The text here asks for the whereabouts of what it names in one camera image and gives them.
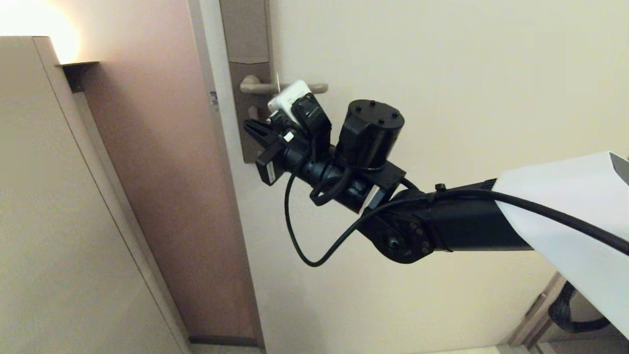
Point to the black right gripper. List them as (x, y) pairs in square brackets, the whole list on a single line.
[(304, 162)]

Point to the blue do-not-disturb door hanger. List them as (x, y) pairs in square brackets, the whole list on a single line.
[(278, 84)]

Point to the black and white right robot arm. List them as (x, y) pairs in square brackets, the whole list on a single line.
[(491, 221)]

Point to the brown door lock plate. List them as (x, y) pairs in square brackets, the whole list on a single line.
[(245, 29)]

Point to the cream door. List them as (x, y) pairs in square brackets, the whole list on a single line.
[(368, 305)]

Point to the beige cabinet panel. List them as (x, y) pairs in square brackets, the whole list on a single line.
[(49, 221)]

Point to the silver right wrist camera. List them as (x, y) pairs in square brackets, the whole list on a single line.
[(287, 101)]

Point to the black right camera bracket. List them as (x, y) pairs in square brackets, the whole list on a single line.
[(312, 123)]

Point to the dark wall lamp bracket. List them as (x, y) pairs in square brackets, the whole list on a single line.
[(77, 73)]

